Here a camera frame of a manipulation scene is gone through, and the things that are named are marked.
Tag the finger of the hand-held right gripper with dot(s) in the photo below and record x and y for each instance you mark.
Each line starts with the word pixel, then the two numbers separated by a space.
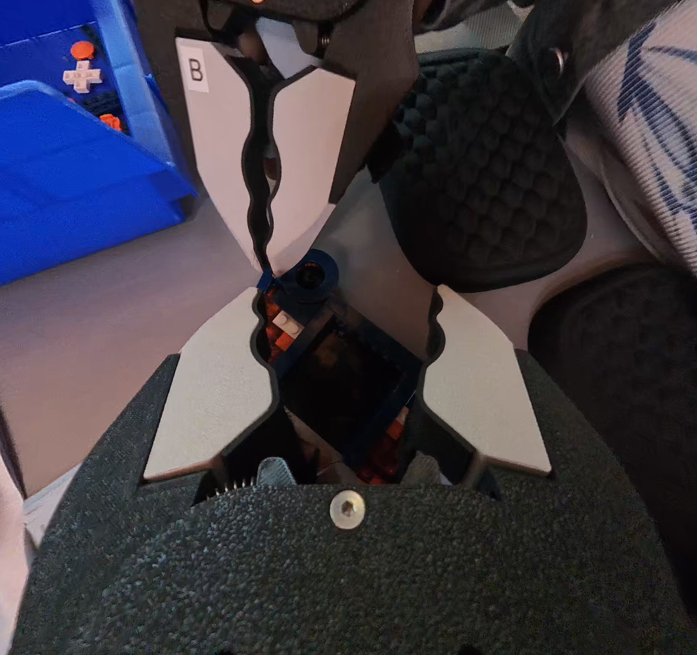
pixel 218 137
pixel 310 143

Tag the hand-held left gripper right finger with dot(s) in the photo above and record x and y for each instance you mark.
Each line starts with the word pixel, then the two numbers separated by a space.
pixel 479 388

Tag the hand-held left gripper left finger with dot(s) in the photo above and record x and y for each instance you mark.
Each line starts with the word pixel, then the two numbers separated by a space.
pixel 218 388

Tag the small dark blue toy brick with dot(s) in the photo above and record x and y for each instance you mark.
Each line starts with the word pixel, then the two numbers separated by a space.
pixel 268 280

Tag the blue orange toy brick model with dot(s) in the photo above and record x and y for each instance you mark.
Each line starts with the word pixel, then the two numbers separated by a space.
pixel 337 388

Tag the pile of loose toy bricks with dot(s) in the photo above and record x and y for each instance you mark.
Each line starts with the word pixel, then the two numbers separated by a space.
pixel 81 76

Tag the blue plastic bin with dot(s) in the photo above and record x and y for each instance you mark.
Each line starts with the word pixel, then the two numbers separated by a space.
pixel 65 192

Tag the white blue patterned garment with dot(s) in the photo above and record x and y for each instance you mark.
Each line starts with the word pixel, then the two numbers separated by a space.
pixel 626 137

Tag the person's black jacket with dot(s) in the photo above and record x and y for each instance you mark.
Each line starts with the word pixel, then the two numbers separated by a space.
pixel 599 1

